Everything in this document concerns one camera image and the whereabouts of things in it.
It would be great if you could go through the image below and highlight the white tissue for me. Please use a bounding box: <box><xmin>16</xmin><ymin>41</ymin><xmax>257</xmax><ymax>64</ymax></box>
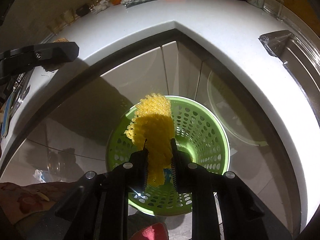
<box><xmin>95</xmin><ymin>0</ymin><xmax>110</xmax><ymax>12</ymax></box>

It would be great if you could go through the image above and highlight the orange peel piece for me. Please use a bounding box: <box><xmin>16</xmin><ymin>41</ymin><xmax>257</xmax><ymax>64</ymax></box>
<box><xmin>110</xmin><ymin>0</ymin><xmax>121</xmax><ymax>5</ymax></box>

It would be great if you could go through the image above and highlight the yellow foam fruit net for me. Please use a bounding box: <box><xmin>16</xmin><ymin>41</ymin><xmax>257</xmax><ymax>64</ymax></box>
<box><xmin>124</xmin><ymin>93</ymin><xmax>175</xmax><ymax>187</ymax></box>

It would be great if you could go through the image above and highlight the green perforated trash basket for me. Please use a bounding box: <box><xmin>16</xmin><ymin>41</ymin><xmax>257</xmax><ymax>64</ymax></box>
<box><xmin>106</xmin><ymin>95</ymin><xmax>230</xmax><ymax>216</ymax></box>

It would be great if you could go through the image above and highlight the amber ribbed glass cup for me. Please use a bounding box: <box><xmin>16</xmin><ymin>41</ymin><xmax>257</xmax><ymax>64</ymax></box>
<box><xmin>60</xmin><ymin>9</ymin><xmax>75</xmax><ymax>25</ymax></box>

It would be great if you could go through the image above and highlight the dark brown small jar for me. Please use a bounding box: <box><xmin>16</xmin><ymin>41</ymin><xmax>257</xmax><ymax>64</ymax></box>
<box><xmin>75</xmin><ymin>3</ymin><xmax>91</xmax><ymax>17</ymax></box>

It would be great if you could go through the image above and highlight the white cabinet door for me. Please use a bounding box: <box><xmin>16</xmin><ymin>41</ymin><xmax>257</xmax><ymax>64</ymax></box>
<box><xmin>101</xmin><ymin>47</ymin><xmax>168</xmax><ymax>103</ymax></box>

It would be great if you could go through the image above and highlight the stainless steel sink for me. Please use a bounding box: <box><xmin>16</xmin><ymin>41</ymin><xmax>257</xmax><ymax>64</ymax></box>
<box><xmin>259</xmin><ymin>30</ymin><xmax>319</xmax><ymax>121</ymax></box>

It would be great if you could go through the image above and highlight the clear drinking glass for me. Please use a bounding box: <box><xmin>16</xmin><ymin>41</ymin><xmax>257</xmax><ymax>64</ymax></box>
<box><xmin>263</xmin><ymin>0</ymin><xmax>284</xmax><ymax>18</ymax></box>

